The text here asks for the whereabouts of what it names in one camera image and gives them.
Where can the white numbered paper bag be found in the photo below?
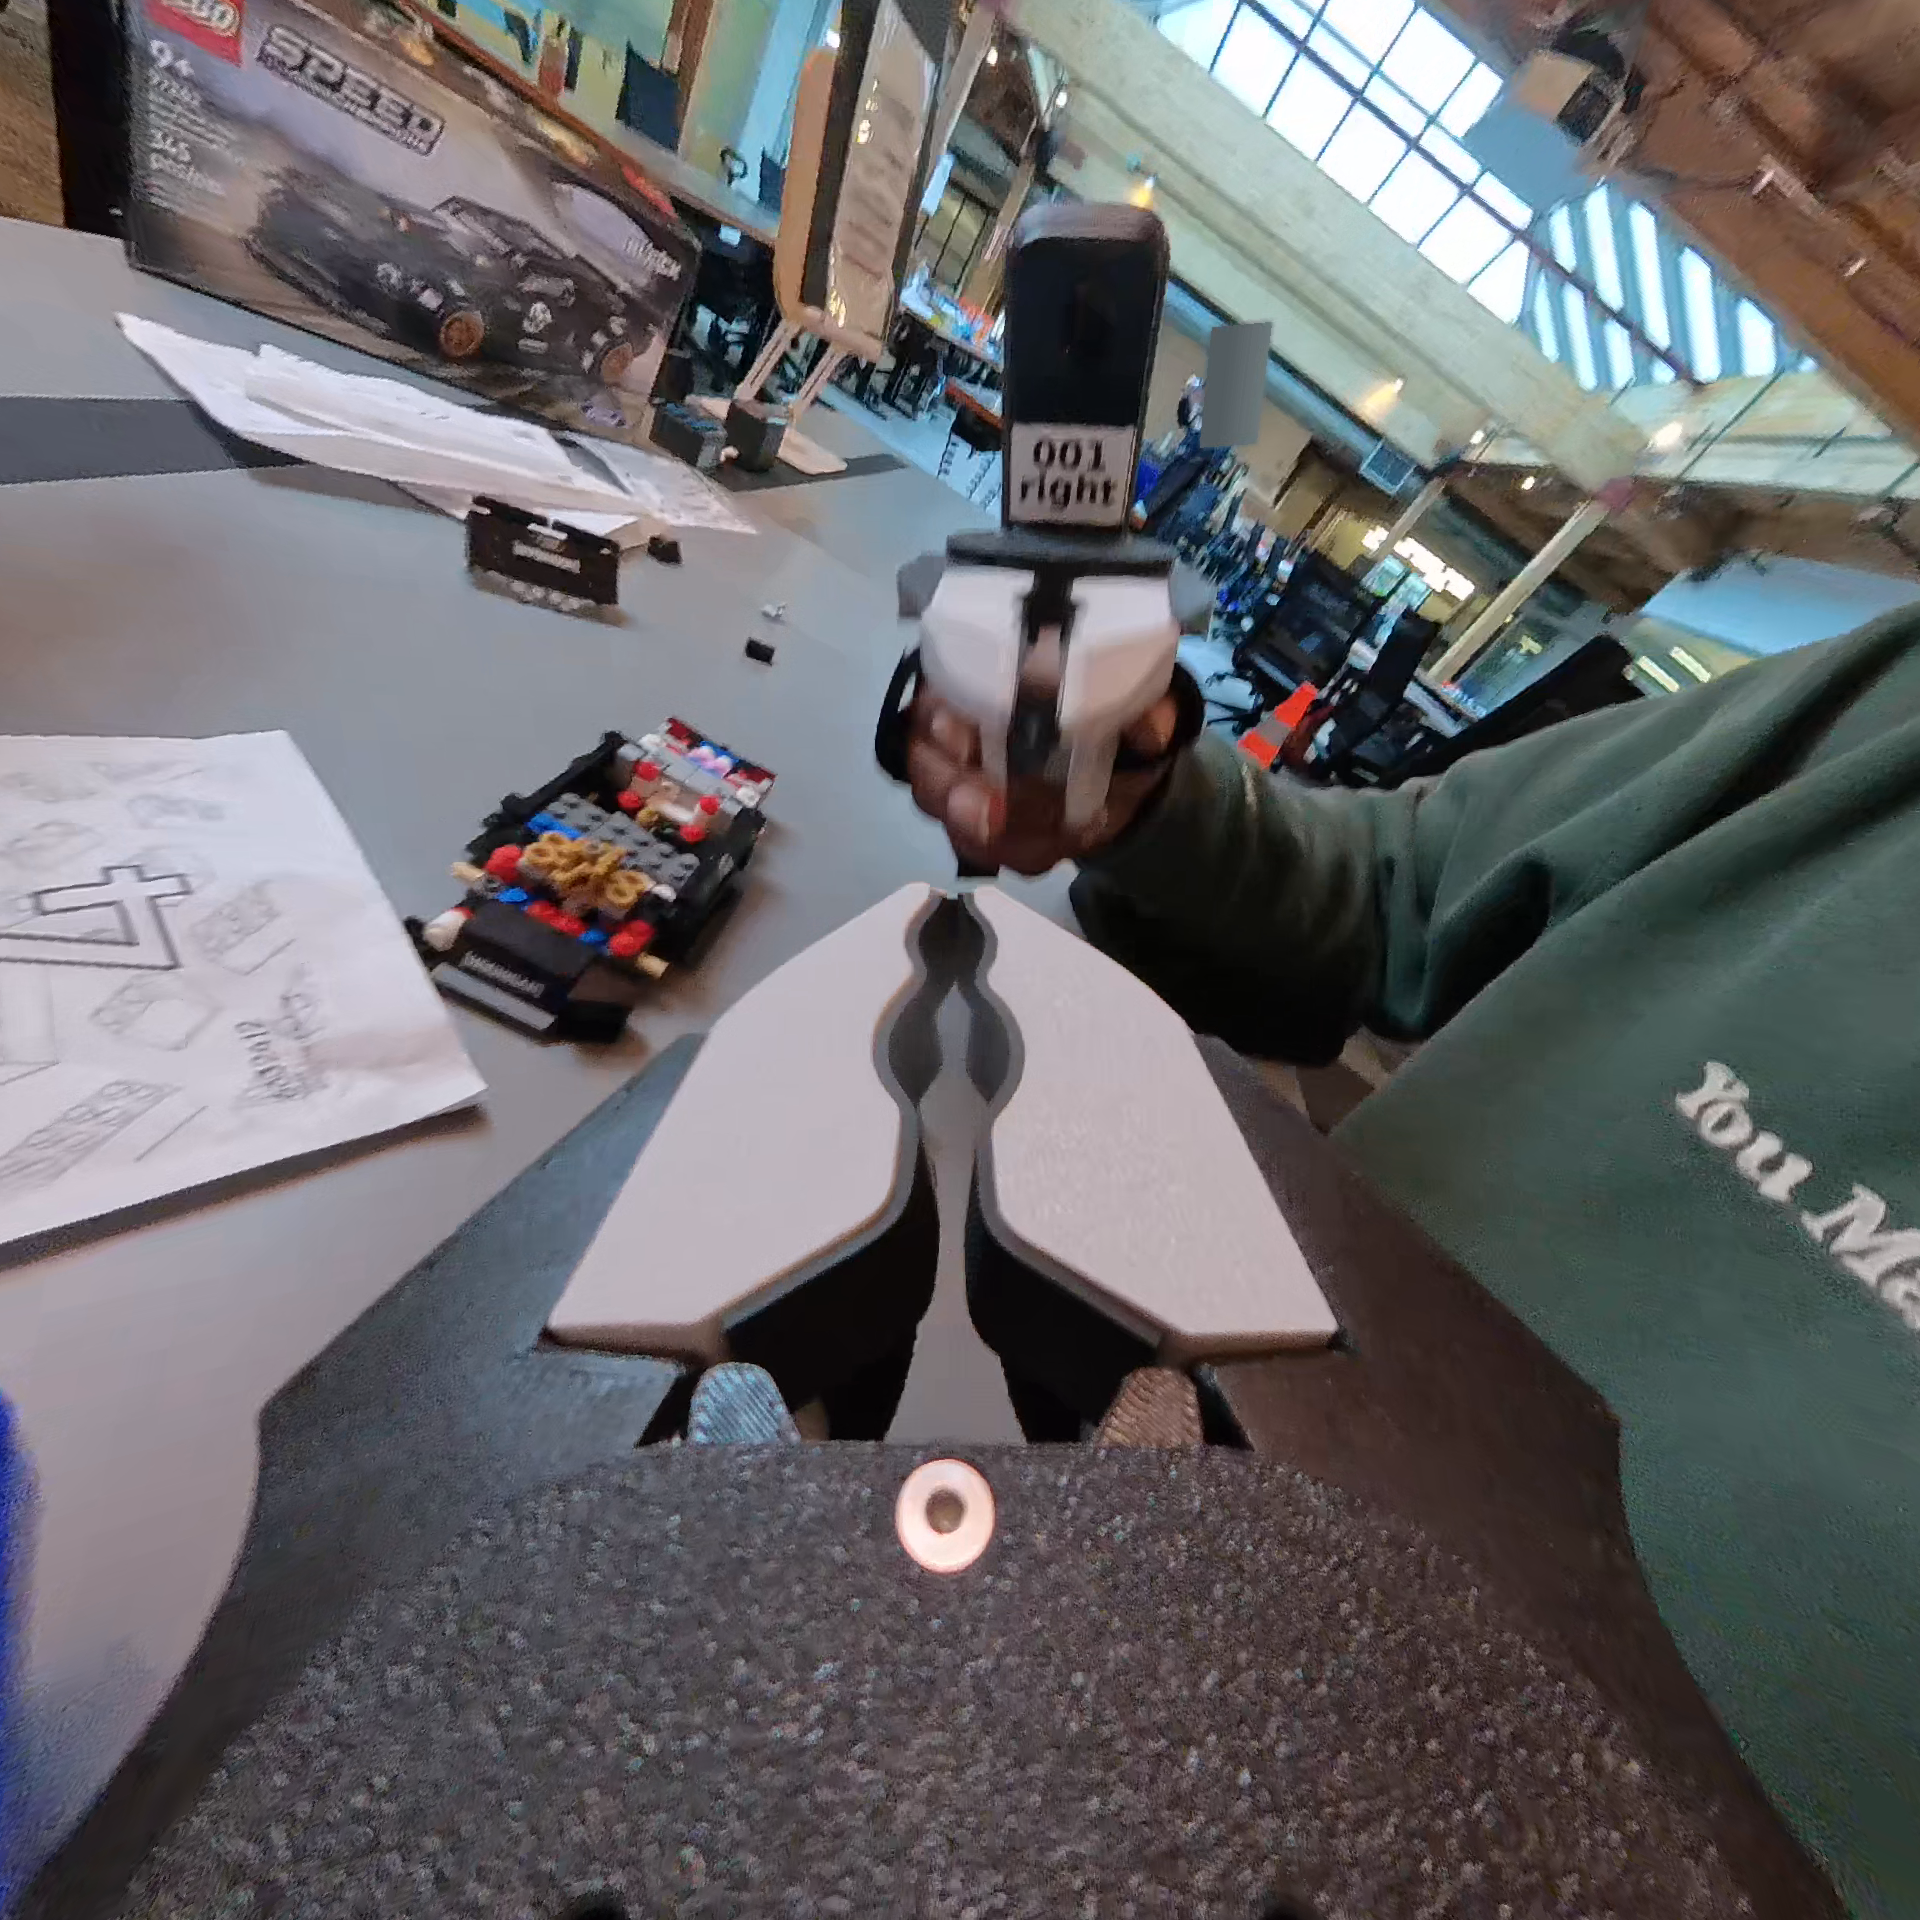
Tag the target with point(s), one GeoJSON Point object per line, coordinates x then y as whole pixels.
{"type": "Point", "coordinates": [225, 974]}

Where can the lego set box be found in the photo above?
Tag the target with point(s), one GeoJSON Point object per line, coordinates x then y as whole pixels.
{"type": "Point", "coordinates": [376, 196]}

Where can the black printed lego plate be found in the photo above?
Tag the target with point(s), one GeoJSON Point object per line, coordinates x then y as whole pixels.
{"type": "Point", "coordinates": [541, 564]}

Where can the orange traffic cone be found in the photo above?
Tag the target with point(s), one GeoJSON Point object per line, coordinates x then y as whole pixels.
{"type": "Point", "coordinates": [1280, 730]}

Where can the small black box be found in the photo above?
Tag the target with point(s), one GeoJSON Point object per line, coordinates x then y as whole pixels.
{"type": "Point", "coordinates": [756, 437]}
{"type": "Point", "coordinates": [686, 429]}

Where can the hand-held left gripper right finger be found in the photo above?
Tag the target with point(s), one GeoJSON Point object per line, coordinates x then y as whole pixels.
{"type": "Point", "coordinates": [1156, 1171]}

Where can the person's right forearm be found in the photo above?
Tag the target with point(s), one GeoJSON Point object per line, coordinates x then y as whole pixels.
{"type": "Point", "coordinates": [1319, 915]}

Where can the black lego car model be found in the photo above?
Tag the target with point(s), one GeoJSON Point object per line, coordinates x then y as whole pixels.
{"type": "Point", "coordinates": [599, 885]}

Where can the blue plastic parts bin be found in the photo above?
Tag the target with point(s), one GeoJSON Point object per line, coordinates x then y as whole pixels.
{"type": "Point", "coordinates": [12, 1651]}

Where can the person's right hand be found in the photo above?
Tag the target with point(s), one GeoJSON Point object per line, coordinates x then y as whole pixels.
{"type": "Point", "coordinates": [960, 796]}

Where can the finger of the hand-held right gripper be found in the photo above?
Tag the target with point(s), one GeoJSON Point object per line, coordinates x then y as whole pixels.
{"type": "Point", "coordinates": [975, 645]}
{"type": "Point", "coordinates": [1126, 639]}

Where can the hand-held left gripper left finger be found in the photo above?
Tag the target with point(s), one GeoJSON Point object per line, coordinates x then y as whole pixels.
{"type": "Point", "coordinates": [734, 1171]}

